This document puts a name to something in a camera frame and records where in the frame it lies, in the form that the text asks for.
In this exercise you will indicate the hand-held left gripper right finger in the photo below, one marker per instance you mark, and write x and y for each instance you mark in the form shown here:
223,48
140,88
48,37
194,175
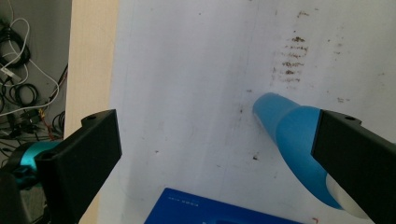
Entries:
358,155

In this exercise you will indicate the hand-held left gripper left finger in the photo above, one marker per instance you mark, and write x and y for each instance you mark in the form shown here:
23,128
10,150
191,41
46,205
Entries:
77,161

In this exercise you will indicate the white table cover sheet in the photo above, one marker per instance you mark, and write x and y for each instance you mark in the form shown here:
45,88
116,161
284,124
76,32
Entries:
218,77

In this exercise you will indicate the light blue cylindrical cup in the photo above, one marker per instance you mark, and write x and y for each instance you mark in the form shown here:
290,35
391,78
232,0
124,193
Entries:
295,137

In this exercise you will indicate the teal and black device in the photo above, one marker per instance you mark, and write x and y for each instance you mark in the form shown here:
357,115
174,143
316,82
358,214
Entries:
28,158

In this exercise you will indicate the blue flat box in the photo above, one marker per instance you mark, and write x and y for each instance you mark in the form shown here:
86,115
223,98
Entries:
199,208

